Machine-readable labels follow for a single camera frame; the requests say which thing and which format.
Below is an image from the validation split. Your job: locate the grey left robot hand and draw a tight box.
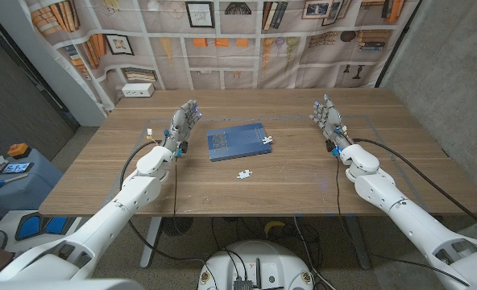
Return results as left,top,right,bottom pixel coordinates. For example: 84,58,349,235
162,99,203,152

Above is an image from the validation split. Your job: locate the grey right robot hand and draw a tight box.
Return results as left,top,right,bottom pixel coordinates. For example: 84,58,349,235
309,94,355,152

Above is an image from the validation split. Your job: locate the blue notebook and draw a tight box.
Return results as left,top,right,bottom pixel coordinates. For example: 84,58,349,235
206,122,272,163

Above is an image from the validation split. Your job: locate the white power outlet box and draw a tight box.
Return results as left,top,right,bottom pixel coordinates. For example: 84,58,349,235
121,82,156,98

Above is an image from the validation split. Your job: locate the printed bookshelf backdrop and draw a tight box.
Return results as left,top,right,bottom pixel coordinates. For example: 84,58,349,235
23,0,421,112

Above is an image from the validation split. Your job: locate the black round fan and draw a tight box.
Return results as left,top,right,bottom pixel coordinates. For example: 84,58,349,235
160,216,194,238

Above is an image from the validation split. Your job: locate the black backdrop pole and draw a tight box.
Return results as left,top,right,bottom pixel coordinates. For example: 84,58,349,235
374,0,423,89

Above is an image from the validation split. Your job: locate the white table leg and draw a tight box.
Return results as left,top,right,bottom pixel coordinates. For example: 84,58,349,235
139,216,163,269

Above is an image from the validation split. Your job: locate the yellow curved object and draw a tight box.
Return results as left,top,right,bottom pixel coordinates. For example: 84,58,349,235
263,220,287,238

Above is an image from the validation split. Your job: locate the grey table leg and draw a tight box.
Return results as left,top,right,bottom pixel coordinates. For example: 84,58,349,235
345,215,371,270

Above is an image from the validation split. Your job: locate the white robot torso base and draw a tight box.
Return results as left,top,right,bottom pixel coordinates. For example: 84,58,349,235
197,240,315,290

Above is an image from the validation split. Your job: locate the orange and black block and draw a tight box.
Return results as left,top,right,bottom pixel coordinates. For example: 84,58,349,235
6,143,32,160

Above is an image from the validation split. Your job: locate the black smartphone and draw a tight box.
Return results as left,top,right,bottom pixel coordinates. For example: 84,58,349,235
2,161,35,175

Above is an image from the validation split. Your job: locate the blue-grey stool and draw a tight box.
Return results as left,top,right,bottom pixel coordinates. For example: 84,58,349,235
0,148,64,217

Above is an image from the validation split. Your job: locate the white and blue case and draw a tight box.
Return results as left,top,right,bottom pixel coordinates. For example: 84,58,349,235
0,209,85,255

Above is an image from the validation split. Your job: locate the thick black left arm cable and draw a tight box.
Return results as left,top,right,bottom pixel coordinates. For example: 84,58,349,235
118,139,219,290

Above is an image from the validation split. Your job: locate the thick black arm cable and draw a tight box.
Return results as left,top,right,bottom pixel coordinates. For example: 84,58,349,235
353,138,477,237
118,139,219,290

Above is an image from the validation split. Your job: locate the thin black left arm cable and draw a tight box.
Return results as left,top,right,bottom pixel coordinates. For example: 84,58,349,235
172,155,183,237

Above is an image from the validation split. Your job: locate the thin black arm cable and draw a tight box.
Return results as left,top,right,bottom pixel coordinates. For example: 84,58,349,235
335,155,471,288
172,155,183,237

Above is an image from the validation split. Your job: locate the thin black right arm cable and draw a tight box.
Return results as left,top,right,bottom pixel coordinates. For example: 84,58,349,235
335,155,471,288

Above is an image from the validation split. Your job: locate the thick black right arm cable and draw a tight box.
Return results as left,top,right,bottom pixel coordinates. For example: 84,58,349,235
353,138,477,237

